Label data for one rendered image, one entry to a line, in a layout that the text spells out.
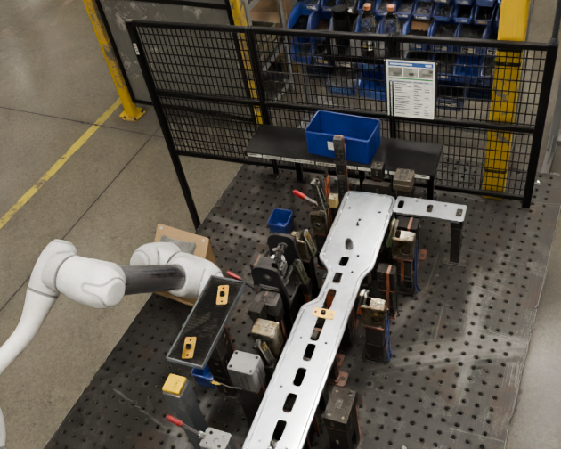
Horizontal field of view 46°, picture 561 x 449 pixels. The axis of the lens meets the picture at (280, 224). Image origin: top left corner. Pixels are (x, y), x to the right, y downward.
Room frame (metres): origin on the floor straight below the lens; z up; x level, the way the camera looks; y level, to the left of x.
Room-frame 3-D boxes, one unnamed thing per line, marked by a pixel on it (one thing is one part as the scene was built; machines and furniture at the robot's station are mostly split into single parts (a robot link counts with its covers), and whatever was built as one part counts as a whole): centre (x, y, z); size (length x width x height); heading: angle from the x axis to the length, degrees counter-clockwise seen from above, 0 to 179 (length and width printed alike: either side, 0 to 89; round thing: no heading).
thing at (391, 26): (2.44, -0.62, 1.53); 0.06 x 0.06 x 0.20
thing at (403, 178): (2.05, -0.56, 0.88); 0.08 x 0.08 x 0.36; 61
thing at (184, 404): (1.19, 0.44, 0.92); 0.08 x 0.08 x 0.44; 61
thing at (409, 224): (1.85, -0.51, 0.84); 0.11 x 0.10 x 0.28; 61
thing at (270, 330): (1.40, 0.13, 0.89); 0.13 x 0.11 x 0.38; 61
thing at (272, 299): (1.53, 0.10, 0.89); 0.13 x 0.11 x 0.38; 61
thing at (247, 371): (1.25, 0.21, 0.90); 0.13 x 0.10 x 0.41; 61
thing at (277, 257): (1.65, 0.04, 0.94); 0.18 x 0.13 x 0.49; 151
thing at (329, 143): (2.34, -0.36, 1.10); 0.30 x 0.17 x 0.13; 56
